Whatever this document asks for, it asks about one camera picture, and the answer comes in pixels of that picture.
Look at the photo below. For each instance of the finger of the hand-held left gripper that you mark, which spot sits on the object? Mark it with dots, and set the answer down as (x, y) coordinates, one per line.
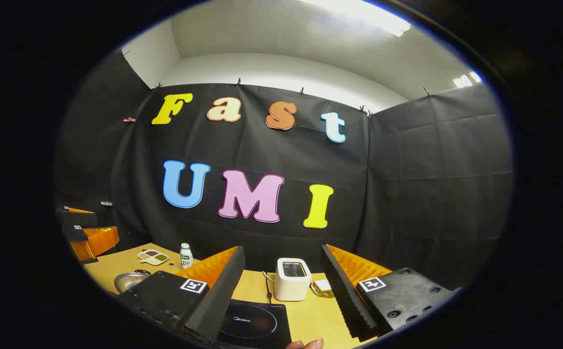
(75, 219)
(92, 242)

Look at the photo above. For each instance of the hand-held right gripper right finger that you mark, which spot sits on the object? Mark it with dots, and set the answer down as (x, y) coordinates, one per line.
(344, 295)

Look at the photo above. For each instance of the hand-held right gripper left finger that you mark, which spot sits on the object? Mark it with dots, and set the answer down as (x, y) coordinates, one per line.
(218, 295)

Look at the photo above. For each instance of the black induction cooktop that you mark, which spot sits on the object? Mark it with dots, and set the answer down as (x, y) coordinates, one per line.
(257, 322)

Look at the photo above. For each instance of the stainless steel pot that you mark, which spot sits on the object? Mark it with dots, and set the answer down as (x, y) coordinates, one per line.
(129, 282)

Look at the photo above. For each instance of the toy sandwich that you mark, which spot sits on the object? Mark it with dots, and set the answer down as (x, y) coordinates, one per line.
(322, 288)

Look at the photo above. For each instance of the white green-label drink bottle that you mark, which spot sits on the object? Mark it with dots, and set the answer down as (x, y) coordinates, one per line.
(186, 257)

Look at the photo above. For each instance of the white toaster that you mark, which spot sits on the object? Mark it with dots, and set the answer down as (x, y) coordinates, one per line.
(291, 286)

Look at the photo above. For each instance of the white divided grain plate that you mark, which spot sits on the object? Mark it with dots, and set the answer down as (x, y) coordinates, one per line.
(153, 257)

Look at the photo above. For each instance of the black backdrop cloth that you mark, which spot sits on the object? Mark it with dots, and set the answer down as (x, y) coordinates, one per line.
(407, 194)

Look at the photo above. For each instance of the ceiling light panel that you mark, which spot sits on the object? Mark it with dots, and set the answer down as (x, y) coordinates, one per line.
(368, 14)
(468, 79)

